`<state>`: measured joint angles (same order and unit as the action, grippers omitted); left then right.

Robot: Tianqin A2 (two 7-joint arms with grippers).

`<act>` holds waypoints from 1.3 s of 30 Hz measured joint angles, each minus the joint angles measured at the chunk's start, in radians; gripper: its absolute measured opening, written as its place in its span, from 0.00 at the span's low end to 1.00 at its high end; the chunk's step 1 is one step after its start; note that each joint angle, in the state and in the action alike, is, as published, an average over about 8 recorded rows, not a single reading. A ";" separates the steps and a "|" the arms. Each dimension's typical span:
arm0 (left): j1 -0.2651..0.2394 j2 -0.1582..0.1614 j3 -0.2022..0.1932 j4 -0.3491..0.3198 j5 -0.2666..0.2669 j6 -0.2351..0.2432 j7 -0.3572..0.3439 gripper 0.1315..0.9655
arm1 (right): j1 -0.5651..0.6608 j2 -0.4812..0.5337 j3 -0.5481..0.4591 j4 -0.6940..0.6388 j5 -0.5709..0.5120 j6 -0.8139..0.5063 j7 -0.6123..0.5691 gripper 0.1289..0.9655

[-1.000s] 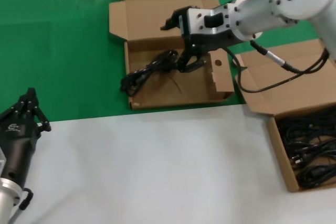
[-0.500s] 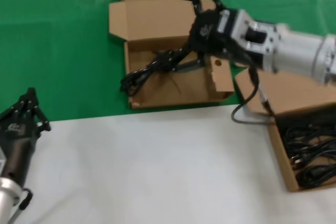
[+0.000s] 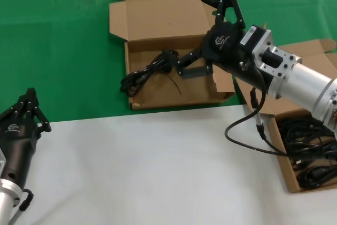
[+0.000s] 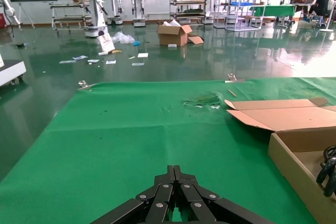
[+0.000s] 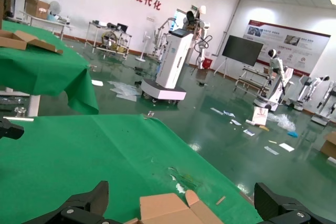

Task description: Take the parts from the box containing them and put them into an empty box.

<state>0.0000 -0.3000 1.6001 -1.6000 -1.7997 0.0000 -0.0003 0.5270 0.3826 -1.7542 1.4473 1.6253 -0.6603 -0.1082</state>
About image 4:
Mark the large open cardboard box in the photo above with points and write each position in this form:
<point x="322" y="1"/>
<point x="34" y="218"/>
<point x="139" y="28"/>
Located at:
<point x="170" y="39"/>

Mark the white floor stand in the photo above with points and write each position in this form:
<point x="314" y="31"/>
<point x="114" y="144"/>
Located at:
<point x="326" y="30"/>

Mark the metal table clip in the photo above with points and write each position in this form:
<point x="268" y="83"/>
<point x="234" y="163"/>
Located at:
<point x="232" y="78"/>
<point x="83" y="84"/>

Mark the blue plastic bin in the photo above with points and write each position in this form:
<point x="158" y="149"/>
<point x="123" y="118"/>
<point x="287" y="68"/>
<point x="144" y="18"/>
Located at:
<point x="240" y="4"/>

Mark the green covered table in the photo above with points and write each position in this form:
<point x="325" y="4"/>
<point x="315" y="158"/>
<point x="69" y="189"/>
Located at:
<point x="275" y="11"/>

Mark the small wooden stick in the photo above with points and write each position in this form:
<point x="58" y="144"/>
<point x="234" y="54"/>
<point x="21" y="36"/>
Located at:
<point x="232" y="93"/>

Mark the open cardboard box with holes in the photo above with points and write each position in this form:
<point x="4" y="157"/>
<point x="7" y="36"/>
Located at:
<point x="302" y="119"/>

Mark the grey laptop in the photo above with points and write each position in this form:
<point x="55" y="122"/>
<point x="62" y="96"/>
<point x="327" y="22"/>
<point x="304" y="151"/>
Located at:
<point x="310" y="0"/>

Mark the blue cloth scrap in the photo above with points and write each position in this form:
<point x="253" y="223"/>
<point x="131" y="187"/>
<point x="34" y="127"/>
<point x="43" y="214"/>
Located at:
<point x="136" y="43"/>

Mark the leaning white humanoid robot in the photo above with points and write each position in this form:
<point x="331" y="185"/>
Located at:
<point x="95" y="11"/>

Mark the clear plastic bag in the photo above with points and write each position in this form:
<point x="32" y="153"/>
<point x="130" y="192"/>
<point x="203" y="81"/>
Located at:
<point x="122" y="37"/>

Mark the loose cardboard flap piece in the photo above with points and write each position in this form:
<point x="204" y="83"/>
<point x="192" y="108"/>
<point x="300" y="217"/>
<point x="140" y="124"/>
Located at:
<point x="197" y="40"/>

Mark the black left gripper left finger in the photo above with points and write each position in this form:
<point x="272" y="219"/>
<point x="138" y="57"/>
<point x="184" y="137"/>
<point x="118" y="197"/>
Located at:
<point x="155" y="203"/>

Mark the white paper sheet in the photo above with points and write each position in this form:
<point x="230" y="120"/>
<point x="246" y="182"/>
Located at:
<point x="80" y="57"/>
<point x="137" y="64"/>
<point x="93" y="61"/>
<point x="67" y="62"/>
<point x="143" y="55"/>
<point x="110" y="62"/>

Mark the seated person with black hair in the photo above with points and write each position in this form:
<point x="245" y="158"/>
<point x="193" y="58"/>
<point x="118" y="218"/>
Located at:
<point x="324" y="2"/>

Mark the red wall box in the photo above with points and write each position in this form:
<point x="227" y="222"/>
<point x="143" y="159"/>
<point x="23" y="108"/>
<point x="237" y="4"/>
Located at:
<point x="2" y="22"/>

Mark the white paper bag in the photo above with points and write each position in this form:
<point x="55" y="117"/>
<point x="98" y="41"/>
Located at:
<point x="106" y="43"/>

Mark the white machine base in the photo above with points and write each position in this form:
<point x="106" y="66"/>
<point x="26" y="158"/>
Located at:
<point x="10" y="72"/>

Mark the green felt table cloth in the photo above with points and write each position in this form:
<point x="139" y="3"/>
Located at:
<point x="131" y="142"/>

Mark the white pipe frame trolley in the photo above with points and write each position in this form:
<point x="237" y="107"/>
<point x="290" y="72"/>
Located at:
<point x="187" y="1"/>
<point x="68" y="4"/>

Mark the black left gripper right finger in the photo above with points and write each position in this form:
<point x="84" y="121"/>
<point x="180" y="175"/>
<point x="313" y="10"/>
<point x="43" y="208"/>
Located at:
<point x="199" y="203"/>

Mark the yellow flat item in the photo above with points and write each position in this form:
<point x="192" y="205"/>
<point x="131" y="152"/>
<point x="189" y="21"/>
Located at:
<point x="116" y="51"/>

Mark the white foam block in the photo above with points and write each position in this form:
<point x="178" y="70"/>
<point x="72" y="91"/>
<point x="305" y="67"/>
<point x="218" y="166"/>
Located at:
<point x="172" y="46"/>

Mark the white industrial robot arm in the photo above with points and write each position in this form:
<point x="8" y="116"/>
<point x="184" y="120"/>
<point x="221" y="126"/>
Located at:
<point x="8" y="7"/>

